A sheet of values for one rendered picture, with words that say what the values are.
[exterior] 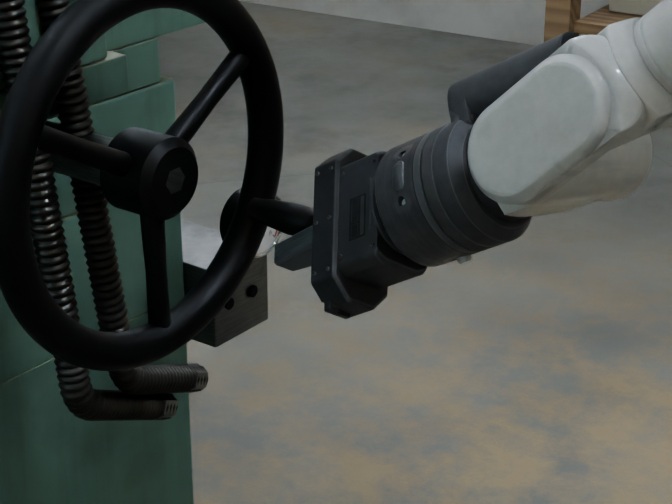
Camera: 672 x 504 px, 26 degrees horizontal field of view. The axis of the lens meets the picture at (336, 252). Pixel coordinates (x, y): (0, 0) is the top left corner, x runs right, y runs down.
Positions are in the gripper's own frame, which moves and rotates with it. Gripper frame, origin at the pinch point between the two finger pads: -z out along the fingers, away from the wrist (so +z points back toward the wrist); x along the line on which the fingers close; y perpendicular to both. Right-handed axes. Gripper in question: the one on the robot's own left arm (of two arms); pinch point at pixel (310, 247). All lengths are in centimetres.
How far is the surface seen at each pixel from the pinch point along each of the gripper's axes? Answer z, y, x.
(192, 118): -1.2, 10.8, 7.1
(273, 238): -21.6, -14.9, 11.8
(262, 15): -247, -199, 217
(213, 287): -8.0, 2.6, -1.8
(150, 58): -17.8, 3.4, 21.9
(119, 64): -7.6, 13.3, 13.0
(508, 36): -175, -239, 196
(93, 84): -8.0, 15.1, 10.7
